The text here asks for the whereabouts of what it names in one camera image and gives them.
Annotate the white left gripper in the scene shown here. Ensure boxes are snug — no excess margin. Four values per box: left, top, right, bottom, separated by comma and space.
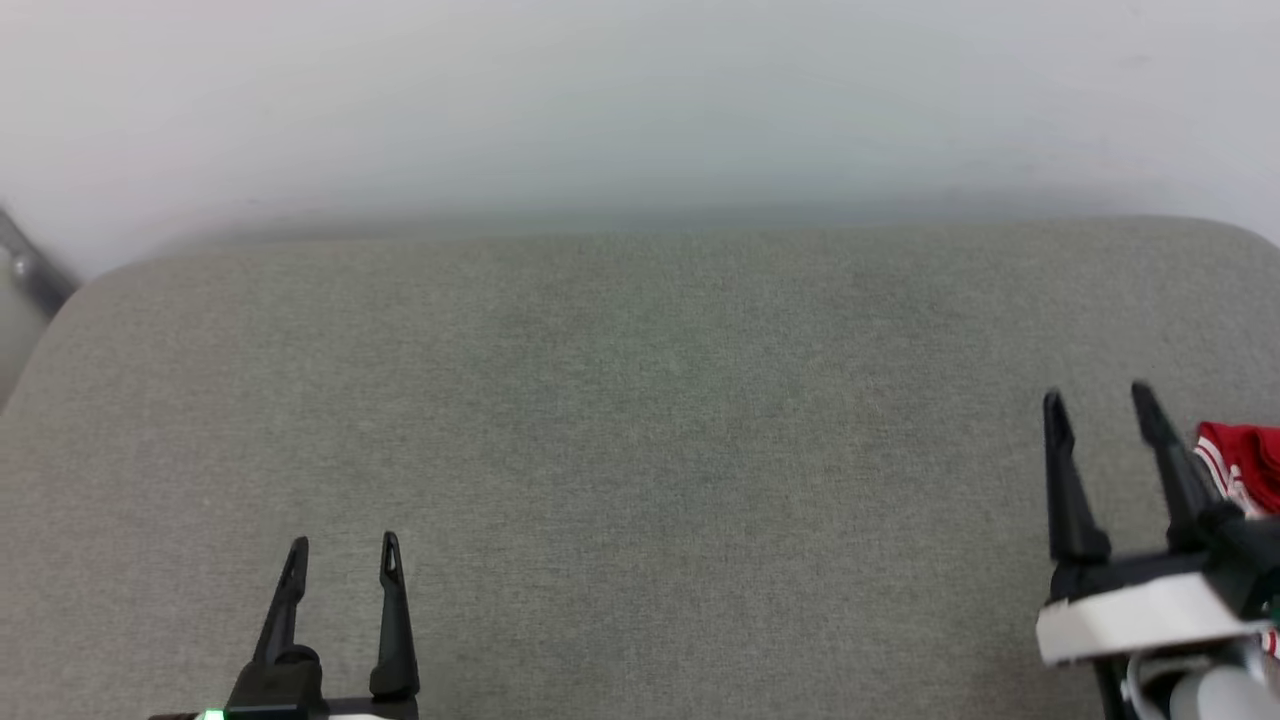
148, 531, 422, 720

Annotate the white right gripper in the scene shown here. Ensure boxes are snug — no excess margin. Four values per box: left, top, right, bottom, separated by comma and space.
1034, 381, 1280, 667

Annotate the red basketball jersey garment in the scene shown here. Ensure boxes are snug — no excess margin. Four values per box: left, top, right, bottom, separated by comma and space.
1193, 420, 1280, 659

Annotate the grey fabric sofa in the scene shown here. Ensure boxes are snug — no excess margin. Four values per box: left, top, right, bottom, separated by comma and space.
0, 215, 1280, 720

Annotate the grey metal bar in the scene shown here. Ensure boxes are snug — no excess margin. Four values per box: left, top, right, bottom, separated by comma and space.
0, 208, 81, 321

